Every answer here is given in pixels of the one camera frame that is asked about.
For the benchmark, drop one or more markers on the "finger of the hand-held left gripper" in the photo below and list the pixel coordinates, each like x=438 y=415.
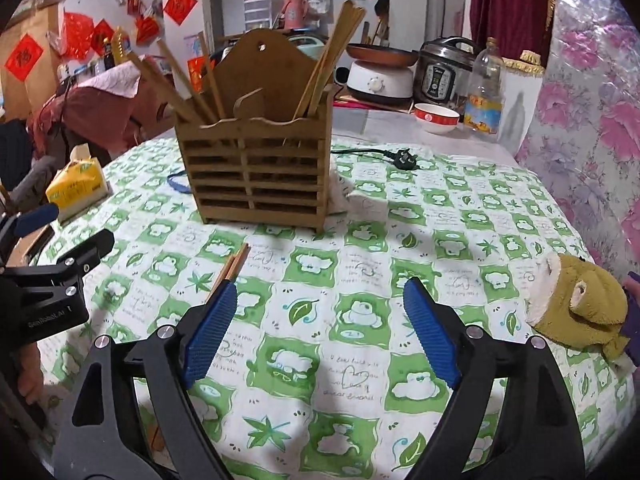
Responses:
x=35 y=220
x=92 y=250

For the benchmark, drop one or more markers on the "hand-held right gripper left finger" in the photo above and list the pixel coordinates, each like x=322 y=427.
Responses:
x=212 y=325

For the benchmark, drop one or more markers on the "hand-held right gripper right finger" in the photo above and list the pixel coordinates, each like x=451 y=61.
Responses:
x=430 y=330

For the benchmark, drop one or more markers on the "wooden slatted utensil holder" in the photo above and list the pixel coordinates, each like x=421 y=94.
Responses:
x=260 y=175

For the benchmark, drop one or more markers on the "person's left hand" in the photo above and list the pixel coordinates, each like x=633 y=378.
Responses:
x=30 y=375

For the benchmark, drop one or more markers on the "yellow tissue box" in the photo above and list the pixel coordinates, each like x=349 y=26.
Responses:
x=75 y=187

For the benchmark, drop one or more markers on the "dark cloth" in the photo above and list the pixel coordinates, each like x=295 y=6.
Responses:
x=15 y=152

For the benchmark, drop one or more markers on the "green patterned tablecloth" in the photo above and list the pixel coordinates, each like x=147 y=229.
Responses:
x=360 y=270

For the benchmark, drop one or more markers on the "pink cloth covered chair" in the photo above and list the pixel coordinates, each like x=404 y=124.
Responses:
x=100 y=100

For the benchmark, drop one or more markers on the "white cloth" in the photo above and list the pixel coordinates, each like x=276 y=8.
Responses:
x=360 y=200

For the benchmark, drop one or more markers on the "olive plush toy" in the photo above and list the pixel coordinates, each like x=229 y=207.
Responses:
x=580 y=305

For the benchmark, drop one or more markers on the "red square paper decoration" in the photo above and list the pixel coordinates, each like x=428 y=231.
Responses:
x=24 y=57

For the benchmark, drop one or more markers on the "red paper cutting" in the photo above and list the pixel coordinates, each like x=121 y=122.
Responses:
x=77 y=32
x=102 y=32
x=147 y=27

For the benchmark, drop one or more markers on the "yellow oil bottle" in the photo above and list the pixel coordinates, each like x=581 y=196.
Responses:
x=120 y=47

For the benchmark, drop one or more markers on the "purple cloth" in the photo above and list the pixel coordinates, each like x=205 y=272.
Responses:
x=632 y=310

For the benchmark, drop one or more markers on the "red shopping bag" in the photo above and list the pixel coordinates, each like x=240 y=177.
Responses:
x=194 y=67

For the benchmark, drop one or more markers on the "red and white bowl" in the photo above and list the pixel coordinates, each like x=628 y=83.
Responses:
x=435 y=117

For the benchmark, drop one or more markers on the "clear plastic bottle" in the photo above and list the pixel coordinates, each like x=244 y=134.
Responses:
x=482 y=110

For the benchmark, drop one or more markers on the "white electric cooker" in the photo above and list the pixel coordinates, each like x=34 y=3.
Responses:
x=377 y=82

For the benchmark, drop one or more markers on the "steel pressure cooker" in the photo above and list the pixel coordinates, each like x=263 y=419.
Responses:
x=442 y=75

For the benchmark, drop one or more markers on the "red diamond paper decoration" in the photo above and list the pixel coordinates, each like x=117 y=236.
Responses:
x=179 y=5

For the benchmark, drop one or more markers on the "floral mattress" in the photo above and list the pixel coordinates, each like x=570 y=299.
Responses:
x=595 y=110

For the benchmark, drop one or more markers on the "white refrigerator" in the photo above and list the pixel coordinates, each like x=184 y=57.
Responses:
x=210 y=0

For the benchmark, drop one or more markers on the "brown frying pan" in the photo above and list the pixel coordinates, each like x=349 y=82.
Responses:
x=382 y=54

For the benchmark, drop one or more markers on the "gold tassel trim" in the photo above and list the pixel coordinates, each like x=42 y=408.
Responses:
x=525 y=62

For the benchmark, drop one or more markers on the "mint green rice cooker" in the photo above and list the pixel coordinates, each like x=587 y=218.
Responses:
x=310 y=45

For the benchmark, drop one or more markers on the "maroon curtain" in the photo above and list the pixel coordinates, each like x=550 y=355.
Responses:
x=510 y=5

